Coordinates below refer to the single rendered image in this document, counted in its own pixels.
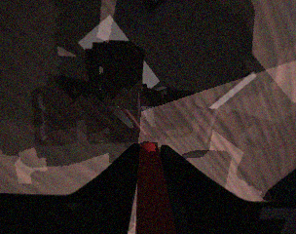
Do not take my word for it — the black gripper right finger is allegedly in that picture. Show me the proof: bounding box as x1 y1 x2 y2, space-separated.
160 145 296 234

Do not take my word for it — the red peg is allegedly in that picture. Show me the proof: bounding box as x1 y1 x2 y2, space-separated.
135 142 176 234

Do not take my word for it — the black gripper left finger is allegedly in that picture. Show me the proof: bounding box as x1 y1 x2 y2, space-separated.
0 143 140 234

